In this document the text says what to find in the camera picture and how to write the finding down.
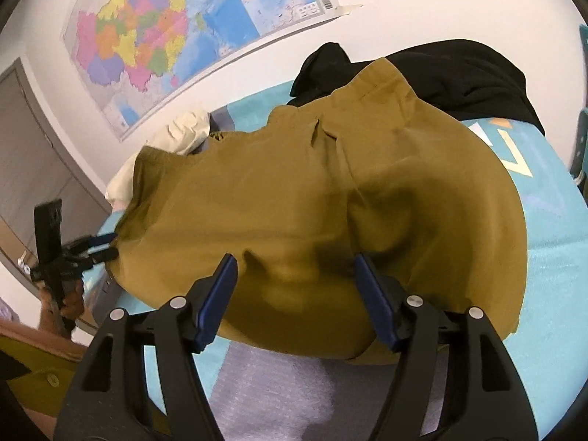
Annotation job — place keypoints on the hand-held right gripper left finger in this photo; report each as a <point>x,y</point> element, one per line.
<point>220,298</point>

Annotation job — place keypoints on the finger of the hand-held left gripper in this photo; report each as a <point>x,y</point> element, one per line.
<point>104,255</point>
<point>103,239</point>

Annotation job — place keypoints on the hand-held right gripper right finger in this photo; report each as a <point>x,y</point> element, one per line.
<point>374,303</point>

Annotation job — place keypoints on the olive shirt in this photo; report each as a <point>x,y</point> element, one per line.
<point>298,183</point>

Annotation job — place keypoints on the person's left forearm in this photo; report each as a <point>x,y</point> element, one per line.
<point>36,337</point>

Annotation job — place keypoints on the person's left hand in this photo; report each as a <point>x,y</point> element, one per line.
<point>73,305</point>

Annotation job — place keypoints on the grey door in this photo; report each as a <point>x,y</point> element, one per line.
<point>27,147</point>

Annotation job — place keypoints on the cream garment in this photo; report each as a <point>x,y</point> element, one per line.
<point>183,131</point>

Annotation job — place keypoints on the person's olive black clothing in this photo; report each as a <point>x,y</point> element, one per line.
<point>41,376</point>

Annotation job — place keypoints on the black garment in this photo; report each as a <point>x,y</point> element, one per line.
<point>459,82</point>

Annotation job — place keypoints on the colourful wall map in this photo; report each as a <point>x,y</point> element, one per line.
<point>183,32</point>

